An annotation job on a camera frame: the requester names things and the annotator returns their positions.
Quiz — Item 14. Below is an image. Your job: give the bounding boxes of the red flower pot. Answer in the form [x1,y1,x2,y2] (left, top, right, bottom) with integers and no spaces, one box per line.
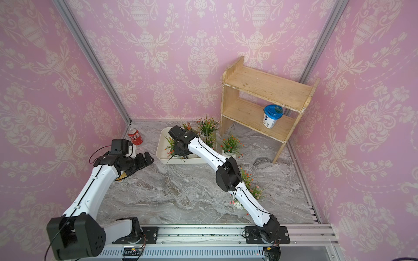
[182,122,193,132]

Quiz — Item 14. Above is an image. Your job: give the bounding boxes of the pink flower pot mid-right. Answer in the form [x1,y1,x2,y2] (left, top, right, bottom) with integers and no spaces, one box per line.
[164,137,186,161]

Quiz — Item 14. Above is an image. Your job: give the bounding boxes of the orange flower pot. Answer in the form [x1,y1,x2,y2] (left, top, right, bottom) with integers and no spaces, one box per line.
[220,134,244,158]

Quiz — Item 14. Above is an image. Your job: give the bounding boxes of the large pink flower pot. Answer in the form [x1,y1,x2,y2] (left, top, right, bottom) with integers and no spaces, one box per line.
[230,168,264,210]

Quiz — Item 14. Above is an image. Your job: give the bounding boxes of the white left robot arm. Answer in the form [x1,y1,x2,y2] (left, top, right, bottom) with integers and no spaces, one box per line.
[46,139,154,261]

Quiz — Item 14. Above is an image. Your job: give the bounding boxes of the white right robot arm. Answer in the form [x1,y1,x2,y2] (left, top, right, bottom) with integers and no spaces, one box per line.
[168,125,280,243]

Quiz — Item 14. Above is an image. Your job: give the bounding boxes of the white plastic storage box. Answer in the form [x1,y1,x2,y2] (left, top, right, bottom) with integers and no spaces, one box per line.
[156,127,206,165]

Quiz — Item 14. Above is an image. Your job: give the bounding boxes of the white yellow can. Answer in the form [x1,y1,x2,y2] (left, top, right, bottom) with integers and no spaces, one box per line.
[115,172,128,182]

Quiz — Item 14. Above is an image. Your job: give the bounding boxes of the red cola can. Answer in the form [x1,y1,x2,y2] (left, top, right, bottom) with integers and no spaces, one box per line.
[127,127,143,146]

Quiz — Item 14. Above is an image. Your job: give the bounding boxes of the blue lidded white cup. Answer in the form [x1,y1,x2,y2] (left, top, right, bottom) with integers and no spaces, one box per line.
[263,104,284,129]

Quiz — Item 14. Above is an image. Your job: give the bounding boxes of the wooden two-tier shelf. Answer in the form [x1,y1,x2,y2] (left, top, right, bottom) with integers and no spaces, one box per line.
[220,56,320,162]

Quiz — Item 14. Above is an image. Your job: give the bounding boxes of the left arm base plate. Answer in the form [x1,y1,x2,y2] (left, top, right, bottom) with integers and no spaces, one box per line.
[112,226,159,245]

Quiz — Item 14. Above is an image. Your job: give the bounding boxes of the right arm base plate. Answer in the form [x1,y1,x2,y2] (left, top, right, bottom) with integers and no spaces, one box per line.
[241,226,291,245]

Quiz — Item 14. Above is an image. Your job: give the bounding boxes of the aluminium mounting rail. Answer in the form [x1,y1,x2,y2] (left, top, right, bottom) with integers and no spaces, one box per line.
[94,224,344,261]

